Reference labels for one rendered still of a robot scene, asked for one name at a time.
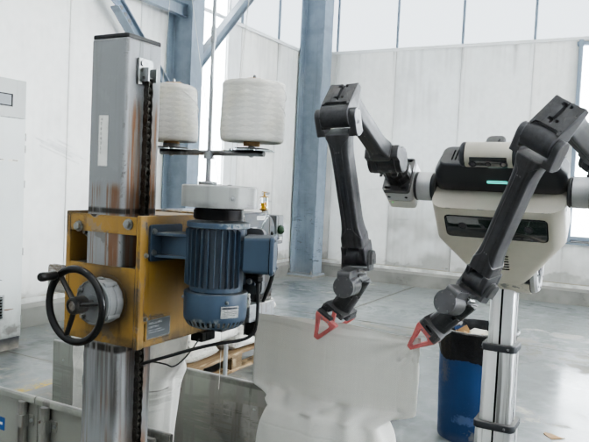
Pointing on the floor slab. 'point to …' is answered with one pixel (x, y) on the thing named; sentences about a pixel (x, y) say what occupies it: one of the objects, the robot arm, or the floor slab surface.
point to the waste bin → (460, 381)
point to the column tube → (124, 188)
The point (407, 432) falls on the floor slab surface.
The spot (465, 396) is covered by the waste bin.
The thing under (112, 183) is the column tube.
